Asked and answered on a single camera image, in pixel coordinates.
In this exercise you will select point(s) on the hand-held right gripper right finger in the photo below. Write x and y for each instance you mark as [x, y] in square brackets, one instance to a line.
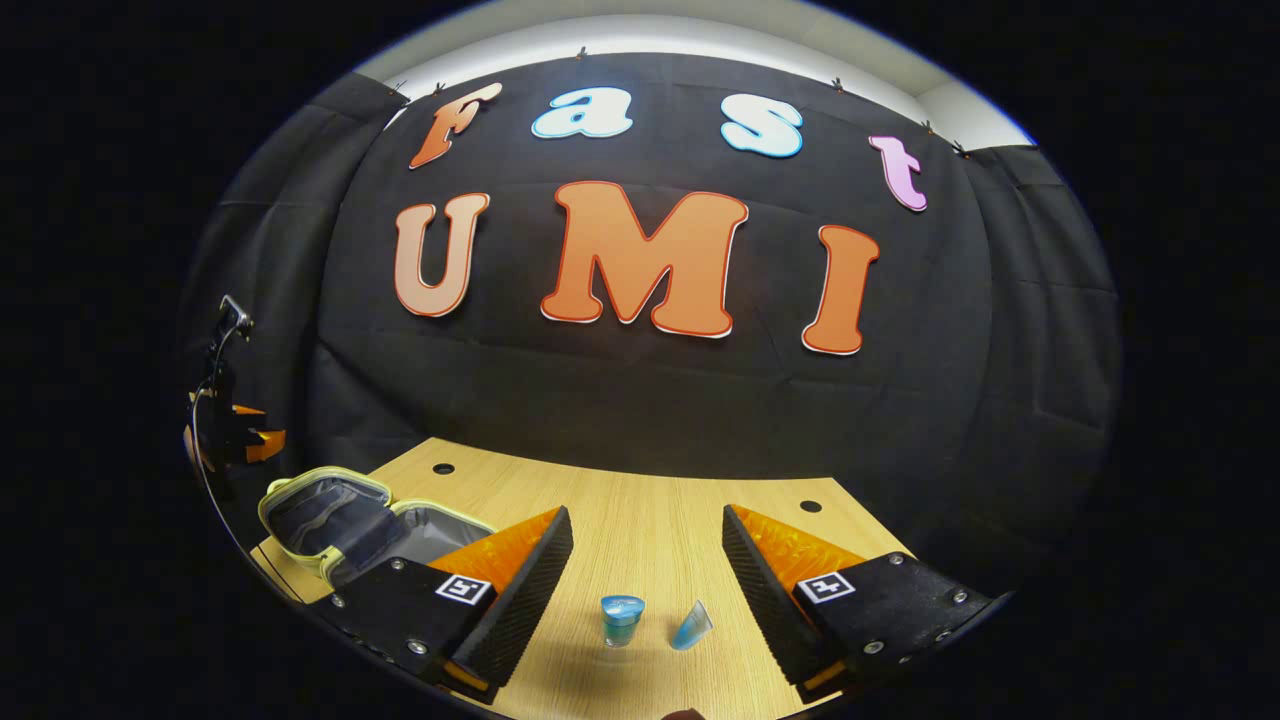
[770, 600]

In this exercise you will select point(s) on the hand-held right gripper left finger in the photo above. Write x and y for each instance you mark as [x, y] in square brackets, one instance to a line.
[522, 600]

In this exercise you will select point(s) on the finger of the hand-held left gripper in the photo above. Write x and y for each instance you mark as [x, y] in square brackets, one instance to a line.
[262, 443]
[245, 412]

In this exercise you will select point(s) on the clear blue skin care tube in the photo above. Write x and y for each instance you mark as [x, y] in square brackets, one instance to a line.
[690, 628]

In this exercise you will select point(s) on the blue capped skin care bottle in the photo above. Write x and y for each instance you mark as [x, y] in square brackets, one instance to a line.
[622, 620]

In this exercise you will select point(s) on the black backdrop cloth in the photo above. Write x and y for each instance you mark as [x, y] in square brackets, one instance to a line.
[650, 400]

